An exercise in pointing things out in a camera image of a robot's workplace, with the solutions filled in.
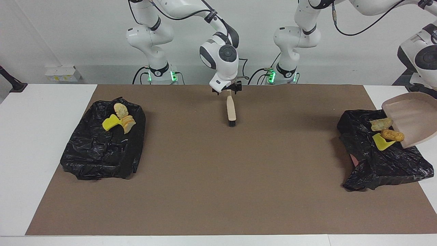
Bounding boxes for black trash bag bin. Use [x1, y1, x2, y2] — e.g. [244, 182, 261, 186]
[60, 97, 146, 180]
[337, 109, 435, 191]

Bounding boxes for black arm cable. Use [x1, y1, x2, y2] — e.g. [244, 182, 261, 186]
[128, 0, 249, 86]
[248, 0, 408, 86]

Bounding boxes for beige hand brush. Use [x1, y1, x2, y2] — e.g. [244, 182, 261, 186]
[226, 90, 237, 127]

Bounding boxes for brown peanut shaped toy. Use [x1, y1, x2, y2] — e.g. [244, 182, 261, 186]
[381, 129, 405, 142]

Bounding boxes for brown paper table mat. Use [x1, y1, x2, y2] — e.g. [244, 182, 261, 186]
[26, 84, 437, 236]

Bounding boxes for yellow sponge piece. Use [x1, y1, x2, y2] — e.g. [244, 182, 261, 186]
[372, 133, 396, 151]
[102, 114, 122, 132]

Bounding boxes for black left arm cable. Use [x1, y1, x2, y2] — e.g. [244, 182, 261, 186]
[248, 0, 408, 86]

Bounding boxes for beige plastic dustpan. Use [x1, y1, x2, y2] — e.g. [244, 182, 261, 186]
[381, 92, 437, 149]

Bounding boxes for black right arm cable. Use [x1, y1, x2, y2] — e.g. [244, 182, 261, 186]
[128, 0, 249, 86]

